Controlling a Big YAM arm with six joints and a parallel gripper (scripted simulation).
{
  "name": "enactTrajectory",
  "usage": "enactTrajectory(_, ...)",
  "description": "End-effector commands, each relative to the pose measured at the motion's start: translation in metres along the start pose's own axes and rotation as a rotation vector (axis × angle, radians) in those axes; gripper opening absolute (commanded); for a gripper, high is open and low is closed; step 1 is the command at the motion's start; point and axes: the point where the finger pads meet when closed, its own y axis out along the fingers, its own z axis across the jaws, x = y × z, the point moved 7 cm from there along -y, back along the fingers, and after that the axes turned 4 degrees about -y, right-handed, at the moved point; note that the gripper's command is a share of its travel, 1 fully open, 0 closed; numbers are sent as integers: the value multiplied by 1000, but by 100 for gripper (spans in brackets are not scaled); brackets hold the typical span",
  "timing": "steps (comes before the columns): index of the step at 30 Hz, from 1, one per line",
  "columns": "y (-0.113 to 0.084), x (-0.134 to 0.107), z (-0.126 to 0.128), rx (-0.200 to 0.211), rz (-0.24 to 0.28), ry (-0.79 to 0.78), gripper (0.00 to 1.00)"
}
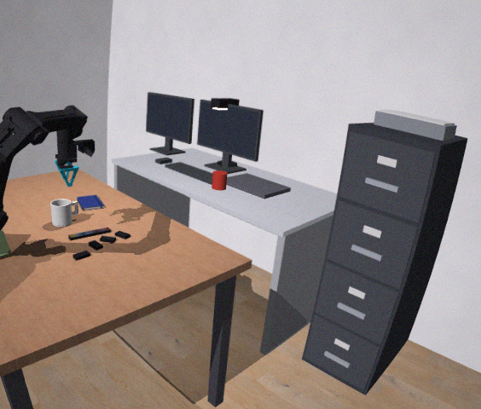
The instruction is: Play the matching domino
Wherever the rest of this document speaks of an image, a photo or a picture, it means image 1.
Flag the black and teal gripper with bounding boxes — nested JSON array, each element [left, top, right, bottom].
[[55, 141, 78, 187]]

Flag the grey metal mug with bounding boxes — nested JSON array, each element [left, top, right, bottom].
[[50, 199, 78, 227]]

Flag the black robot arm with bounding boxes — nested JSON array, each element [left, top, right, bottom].
[[0, 105, 95, 230]]

